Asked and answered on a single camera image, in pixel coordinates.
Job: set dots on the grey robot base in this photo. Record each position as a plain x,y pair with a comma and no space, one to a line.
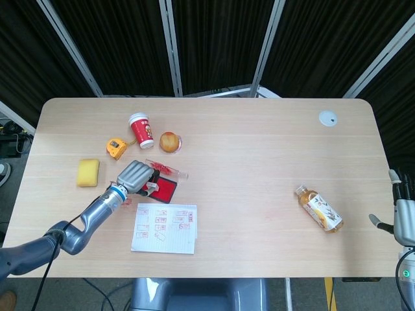
197,294

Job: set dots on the yellow floor strip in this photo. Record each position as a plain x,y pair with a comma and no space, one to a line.
329,294

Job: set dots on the yellow tea bottle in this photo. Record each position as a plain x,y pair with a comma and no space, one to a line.
321,210

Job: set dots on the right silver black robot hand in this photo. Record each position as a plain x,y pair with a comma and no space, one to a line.
405,220

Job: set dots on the red ink pad black tray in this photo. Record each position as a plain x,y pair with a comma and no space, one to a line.
167,191

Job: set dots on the grey aluminium partition post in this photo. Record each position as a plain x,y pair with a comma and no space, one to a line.
16,117
379,61
267,48
69,48
171,48

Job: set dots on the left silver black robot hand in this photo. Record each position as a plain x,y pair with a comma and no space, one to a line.
134,176

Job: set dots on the clear ink-stained plastic lid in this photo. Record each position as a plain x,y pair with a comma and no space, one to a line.
168,170

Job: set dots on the red white paper cup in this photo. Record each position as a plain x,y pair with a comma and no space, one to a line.
142,131

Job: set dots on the bread bun in wrapper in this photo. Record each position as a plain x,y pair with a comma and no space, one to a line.
169,142

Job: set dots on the yellow tape measure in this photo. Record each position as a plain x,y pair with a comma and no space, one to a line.
115,148

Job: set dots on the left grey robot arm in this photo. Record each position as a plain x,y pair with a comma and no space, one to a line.
74,238

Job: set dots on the yellow sponge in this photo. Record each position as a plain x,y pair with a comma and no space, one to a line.
87,172

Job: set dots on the white lined stamped notepad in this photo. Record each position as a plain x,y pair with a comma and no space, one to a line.
165,233

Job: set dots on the white table leg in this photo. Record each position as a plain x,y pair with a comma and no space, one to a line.
288,294

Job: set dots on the brown shoe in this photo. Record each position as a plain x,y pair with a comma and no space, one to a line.
8,300

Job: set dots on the grey shoe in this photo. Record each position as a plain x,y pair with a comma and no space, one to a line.
4,173

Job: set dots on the grey floor frame bar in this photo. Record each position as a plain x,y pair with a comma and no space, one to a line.
227,92

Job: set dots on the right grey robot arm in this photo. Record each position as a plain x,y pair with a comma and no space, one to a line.
407,278

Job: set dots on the black box under table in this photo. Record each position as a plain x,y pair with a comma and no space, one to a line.
361,279

